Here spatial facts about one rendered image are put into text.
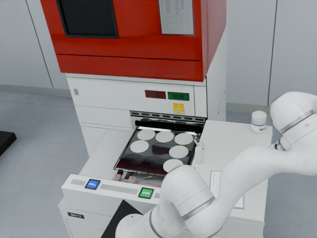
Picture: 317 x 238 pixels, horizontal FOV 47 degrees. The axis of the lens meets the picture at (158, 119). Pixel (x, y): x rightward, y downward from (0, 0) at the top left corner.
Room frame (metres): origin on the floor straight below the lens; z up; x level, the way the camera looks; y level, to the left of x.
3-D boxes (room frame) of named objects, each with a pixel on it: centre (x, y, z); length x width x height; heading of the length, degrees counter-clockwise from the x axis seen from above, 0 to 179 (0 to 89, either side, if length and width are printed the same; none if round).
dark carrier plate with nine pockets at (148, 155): (1.47, 0.02, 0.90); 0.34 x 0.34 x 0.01; 69
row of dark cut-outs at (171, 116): (1.68, -0.05, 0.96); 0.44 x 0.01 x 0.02; 69
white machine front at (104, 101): (1.75, 0.12, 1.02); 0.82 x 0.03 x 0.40; 69
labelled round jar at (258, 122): (1.45, -0.50, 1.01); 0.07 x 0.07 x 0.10
